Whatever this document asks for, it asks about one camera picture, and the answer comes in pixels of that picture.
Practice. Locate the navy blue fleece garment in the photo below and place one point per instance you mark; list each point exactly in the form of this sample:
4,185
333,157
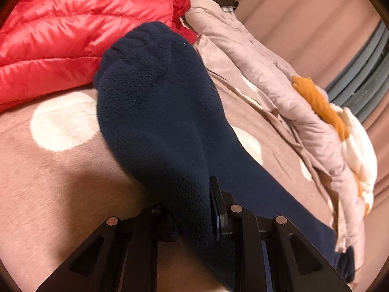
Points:
162,118

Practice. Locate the light pink quilted duvet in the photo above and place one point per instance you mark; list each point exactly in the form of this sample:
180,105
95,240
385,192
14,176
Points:
273,76

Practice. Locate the red puffer jacket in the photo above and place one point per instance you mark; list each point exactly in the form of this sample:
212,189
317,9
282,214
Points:
49,46

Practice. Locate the white and orange plush toy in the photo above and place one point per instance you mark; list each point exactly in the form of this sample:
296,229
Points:
356,146

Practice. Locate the grey blue curtain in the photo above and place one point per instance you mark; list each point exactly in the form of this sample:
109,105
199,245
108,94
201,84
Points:
363,82

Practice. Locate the pink curtain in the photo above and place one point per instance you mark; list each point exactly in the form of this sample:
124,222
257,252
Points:
319,38

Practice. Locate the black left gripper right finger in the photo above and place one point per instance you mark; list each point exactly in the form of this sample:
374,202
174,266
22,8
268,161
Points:
269,254

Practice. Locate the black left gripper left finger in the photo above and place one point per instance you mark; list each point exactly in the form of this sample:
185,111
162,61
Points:
120,255

